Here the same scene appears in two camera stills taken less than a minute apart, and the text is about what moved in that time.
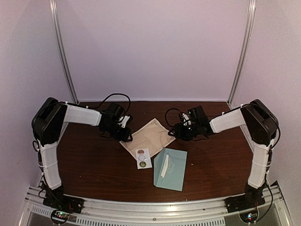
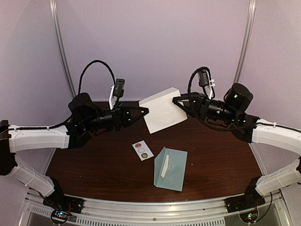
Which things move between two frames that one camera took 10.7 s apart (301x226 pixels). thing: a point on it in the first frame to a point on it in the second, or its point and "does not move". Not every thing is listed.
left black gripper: x=124 y=136 to x=121 y=115
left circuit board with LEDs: x=62 y=214 does not move
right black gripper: x=179 y=131 to x=199 y=104
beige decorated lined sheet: x=154 y=135 to x=163 y=113
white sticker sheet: x=143 y=158 to x=143 y=150
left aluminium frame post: x=54 y=16 does not move
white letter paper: x=166 y=167 does not move
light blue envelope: x=169 y=166 does not move
